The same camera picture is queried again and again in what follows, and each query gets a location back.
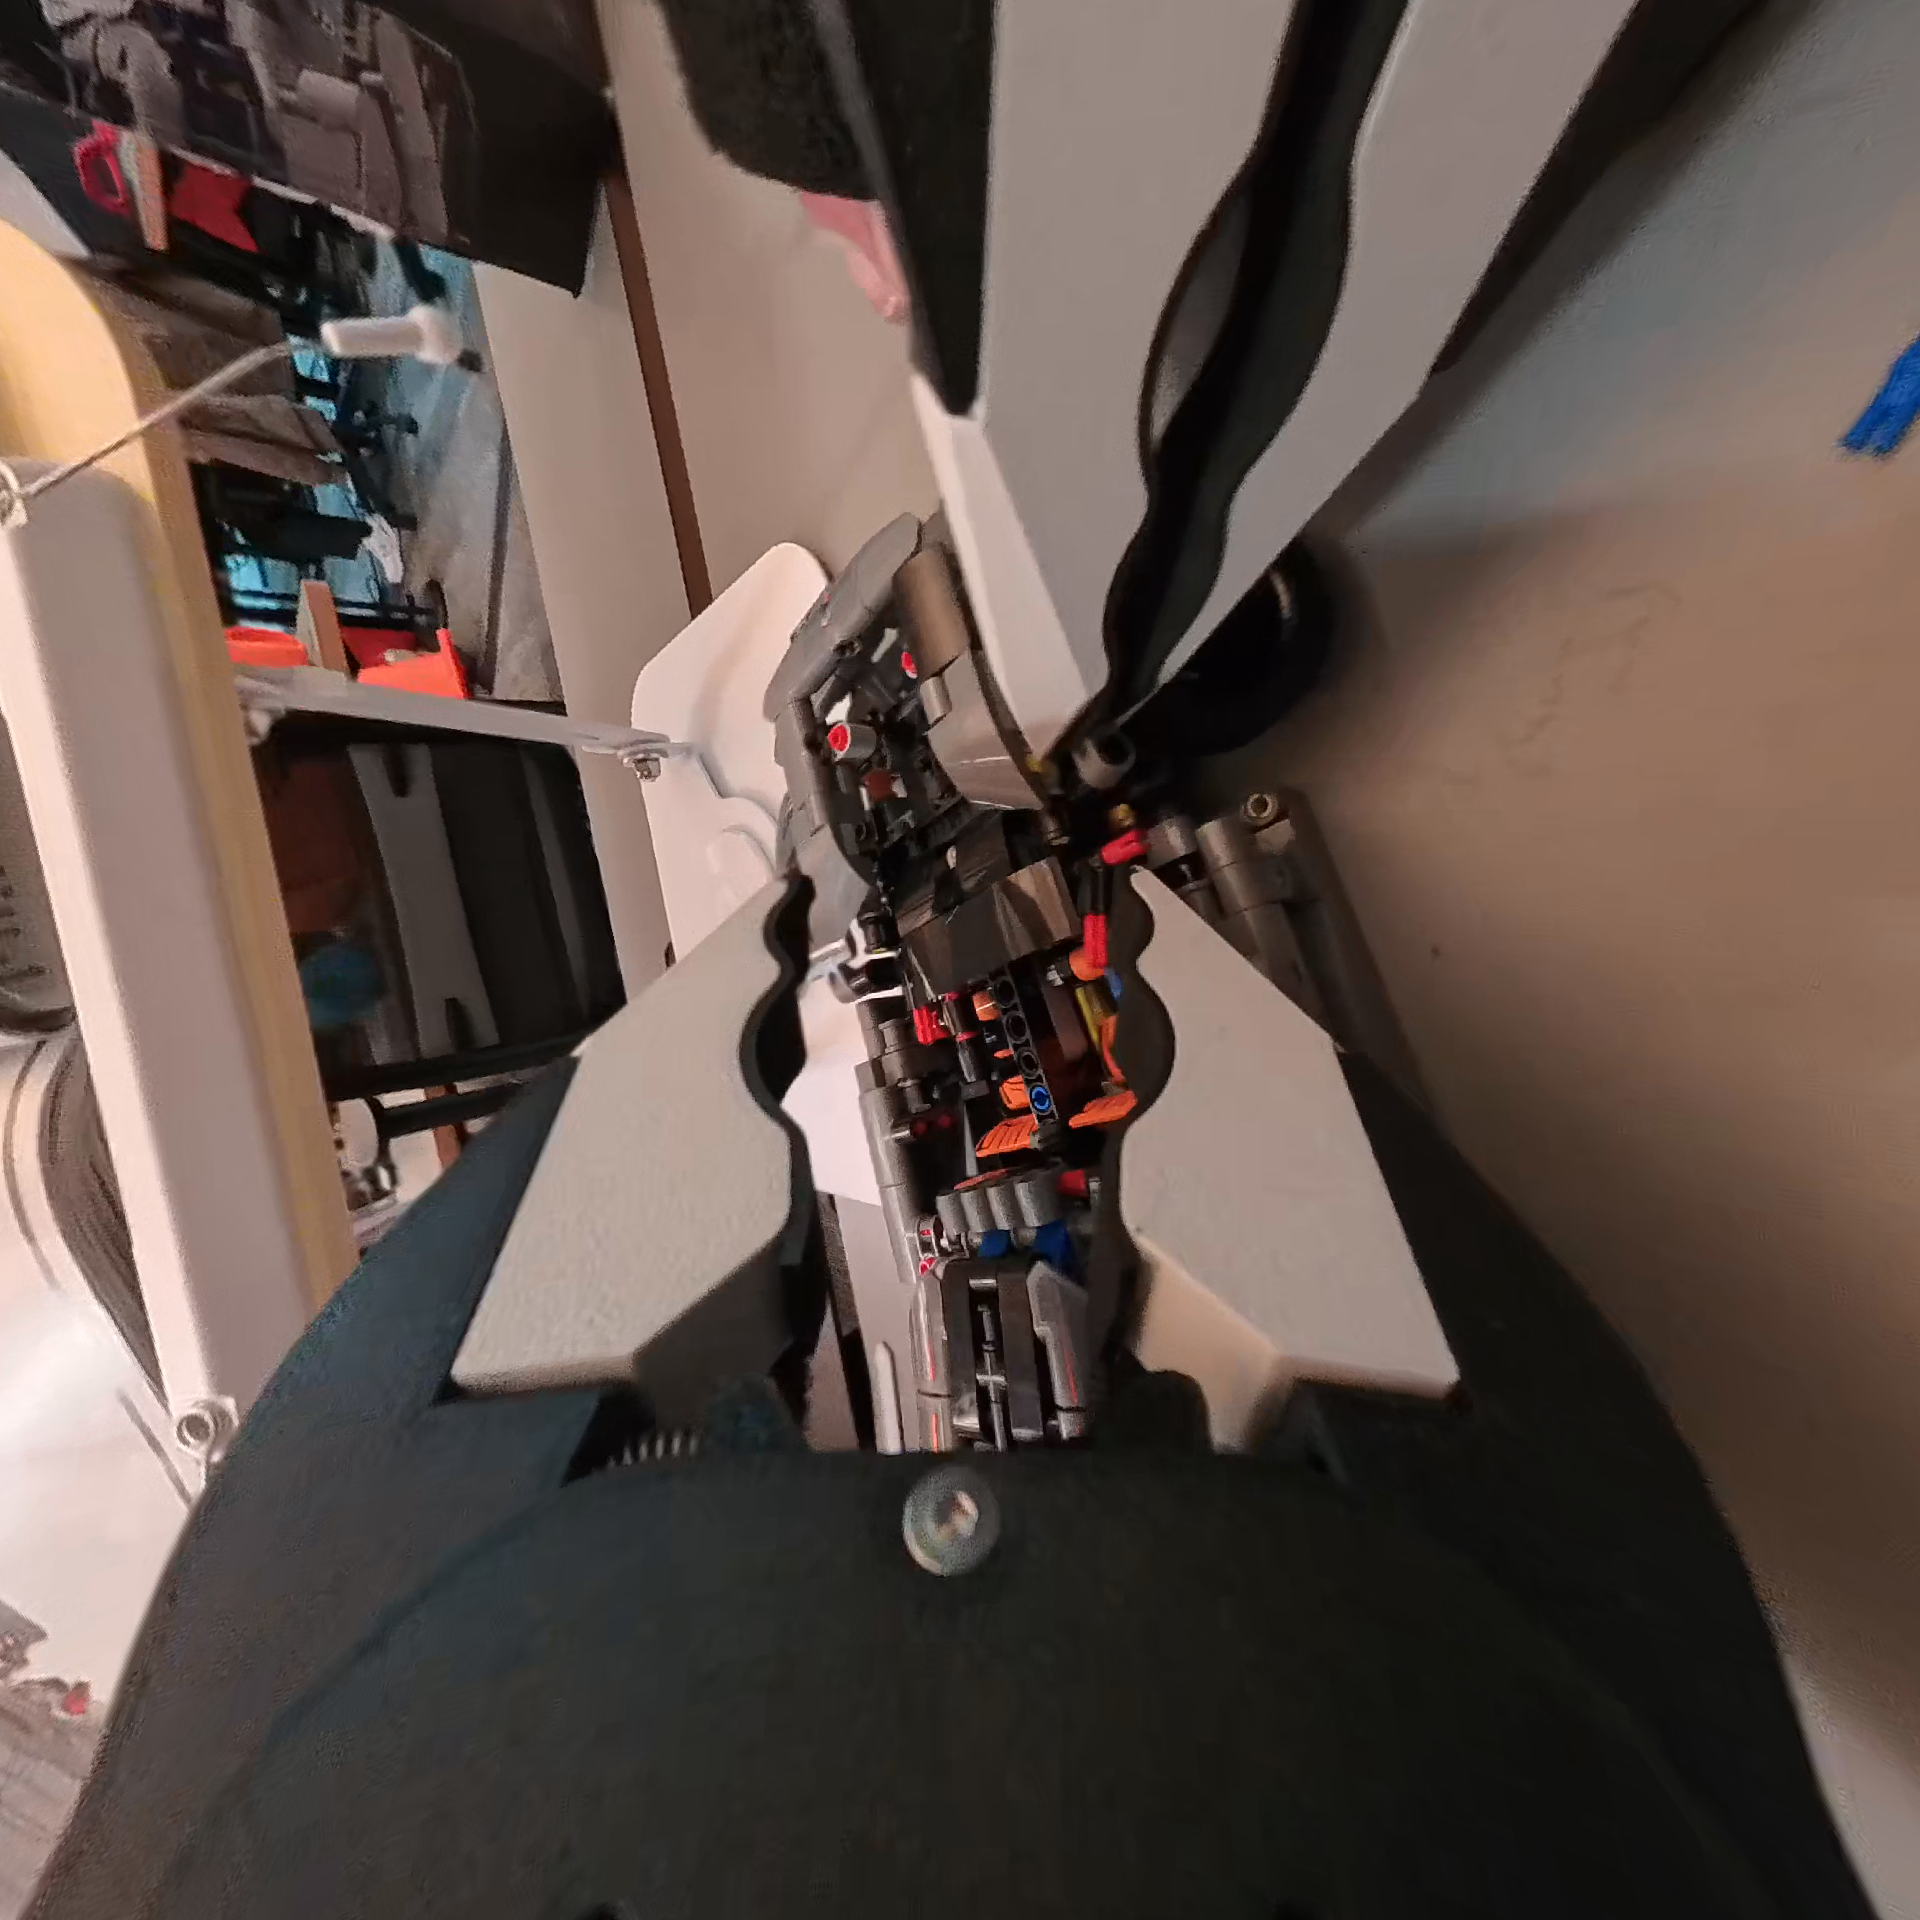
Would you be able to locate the grey lego car model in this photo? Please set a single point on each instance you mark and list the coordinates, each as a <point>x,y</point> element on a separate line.
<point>974,933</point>

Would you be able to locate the orange box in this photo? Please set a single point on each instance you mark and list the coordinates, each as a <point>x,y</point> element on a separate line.
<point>391,659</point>

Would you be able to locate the black shelf unit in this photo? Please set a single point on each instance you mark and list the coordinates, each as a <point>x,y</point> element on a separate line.
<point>495,899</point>

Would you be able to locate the blue lego pin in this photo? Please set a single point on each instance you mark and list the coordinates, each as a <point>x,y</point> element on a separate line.
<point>1888,396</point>

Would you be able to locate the black lego set box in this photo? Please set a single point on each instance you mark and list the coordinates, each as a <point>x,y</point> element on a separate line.
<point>377,118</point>

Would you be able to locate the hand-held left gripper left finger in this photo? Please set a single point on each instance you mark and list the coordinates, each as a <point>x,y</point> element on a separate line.
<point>645,1198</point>

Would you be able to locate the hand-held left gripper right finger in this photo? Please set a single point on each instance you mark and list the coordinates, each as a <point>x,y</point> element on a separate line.
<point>1274,1198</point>

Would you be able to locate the person's right hand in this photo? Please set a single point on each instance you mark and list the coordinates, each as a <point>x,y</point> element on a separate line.
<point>862,248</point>

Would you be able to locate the white book stand ledge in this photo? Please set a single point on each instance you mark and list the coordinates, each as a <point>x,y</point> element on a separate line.
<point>136,899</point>

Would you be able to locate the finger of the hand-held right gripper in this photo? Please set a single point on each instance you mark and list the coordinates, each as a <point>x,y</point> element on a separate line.
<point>1471,150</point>
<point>1080,302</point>

